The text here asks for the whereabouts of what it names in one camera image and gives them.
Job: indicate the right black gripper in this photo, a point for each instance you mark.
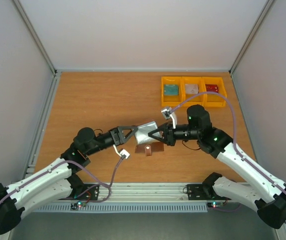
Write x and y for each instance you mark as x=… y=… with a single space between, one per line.
x=169 y=134

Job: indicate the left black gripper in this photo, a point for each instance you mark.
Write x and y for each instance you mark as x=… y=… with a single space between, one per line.
x=117 y=133

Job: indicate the brown leather card holder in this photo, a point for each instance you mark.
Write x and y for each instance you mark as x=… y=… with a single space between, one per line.
x=146 y=145

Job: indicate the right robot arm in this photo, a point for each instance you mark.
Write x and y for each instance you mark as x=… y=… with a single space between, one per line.
x=266 y=193

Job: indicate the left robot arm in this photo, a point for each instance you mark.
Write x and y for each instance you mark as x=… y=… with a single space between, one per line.
x=58 y=180

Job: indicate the teal card stack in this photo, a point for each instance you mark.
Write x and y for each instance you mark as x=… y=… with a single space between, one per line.
x=170 y=90

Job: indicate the white card stack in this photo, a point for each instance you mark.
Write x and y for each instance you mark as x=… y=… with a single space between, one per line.
x=191 y=89

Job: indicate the red card stack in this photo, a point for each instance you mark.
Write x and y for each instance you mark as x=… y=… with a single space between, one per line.
x=212 y=88

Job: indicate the left yellow bin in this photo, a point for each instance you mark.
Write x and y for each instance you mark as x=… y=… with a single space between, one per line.
x=171 y=101

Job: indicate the yellow bin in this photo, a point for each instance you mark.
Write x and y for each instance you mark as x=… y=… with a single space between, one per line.
x=199 y=100
x=171 y=101
x=215 y=100

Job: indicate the middle yellow bin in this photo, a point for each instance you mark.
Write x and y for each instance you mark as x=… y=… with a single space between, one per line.
x=199 y=100

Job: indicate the right yellow bin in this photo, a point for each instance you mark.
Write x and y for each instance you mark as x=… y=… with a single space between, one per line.
x=215 y=100

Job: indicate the right small circuit board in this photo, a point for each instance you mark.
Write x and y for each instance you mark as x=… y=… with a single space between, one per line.
x=215 y=204

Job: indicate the small circuit board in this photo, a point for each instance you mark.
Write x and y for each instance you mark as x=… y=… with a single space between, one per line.
x=215 y=204
x=79 y=205

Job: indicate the left small circuit board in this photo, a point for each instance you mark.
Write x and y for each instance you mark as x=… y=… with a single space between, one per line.
x=79 y=205

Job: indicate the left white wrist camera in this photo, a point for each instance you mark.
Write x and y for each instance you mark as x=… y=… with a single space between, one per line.
x=124 y=154

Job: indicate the aluminium front rail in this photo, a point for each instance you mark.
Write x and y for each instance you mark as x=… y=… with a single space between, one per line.
x=138 y=192

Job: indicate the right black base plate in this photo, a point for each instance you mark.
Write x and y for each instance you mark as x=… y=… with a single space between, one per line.
x=200 y=192

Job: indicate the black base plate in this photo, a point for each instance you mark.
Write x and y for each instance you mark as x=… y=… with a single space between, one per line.
x=200 y=192
x=85 y=192

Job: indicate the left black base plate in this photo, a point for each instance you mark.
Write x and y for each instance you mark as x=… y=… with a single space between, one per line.
x=85 y=192

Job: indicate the grey slotted cable duct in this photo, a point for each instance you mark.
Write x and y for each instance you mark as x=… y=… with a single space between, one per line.
x=114 y=208

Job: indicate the left aluminium frame post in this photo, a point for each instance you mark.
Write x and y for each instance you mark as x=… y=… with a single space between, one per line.
x=18 y=5

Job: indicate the aluminium frame post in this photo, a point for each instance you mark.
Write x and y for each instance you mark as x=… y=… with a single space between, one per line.
x=18 y=5
x=252 y=34

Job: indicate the right aluminium frame post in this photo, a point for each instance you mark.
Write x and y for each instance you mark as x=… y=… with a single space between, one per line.
x=252 y=34

